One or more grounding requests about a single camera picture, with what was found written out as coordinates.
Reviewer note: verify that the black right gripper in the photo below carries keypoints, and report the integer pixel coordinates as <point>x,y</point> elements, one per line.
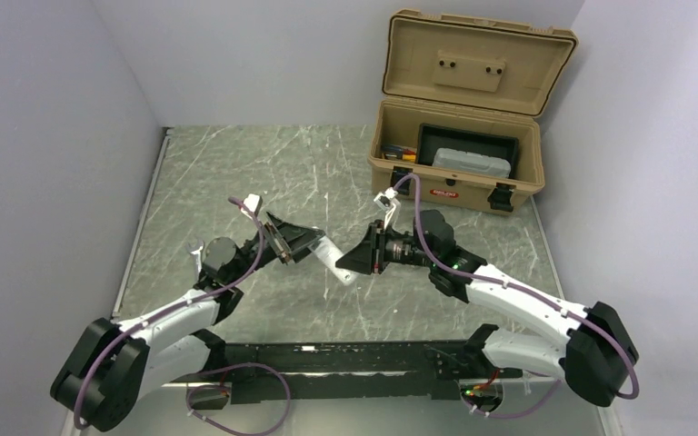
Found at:
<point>362,260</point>

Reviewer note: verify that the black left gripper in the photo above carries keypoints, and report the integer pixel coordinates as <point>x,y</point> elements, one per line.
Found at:
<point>284,238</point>

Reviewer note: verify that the white remote control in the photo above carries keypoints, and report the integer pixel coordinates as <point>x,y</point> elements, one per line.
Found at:
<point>329,254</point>

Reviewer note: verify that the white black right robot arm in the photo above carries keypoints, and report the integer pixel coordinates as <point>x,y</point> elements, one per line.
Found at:
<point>587,348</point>

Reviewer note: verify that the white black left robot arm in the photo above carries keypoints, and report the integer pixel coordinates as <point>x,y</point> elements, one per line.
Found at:
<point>115,364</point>

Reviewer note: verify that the silver wrench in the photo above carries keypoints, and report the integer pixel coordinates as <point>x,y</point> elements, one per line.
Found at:
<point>195,250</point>

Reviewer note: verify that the screwdrivers in toolbox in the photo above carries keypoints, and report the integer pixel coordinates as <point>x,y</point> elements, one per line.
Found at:
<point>398,153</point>

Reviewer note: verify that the grey plastic case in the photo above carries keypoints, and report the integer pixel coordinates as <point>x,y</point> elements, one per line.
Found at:
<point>472,163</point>

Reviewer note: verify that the black toolbox tray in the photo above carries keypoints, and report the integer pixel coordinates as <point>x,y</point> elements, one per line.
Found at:
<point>434,137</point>

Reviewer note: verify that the tan plastic toolbox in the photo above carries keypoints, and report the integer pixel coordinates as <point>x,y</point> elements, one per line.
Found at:
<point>476,74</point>

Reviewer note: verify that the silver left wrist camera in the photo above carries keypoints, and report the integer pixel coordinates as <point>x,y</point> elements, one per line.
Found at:
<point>251,205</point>

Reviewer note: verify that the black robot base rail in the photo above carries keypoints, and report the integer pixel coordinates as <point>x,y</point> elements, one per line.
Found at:
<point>256,372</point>

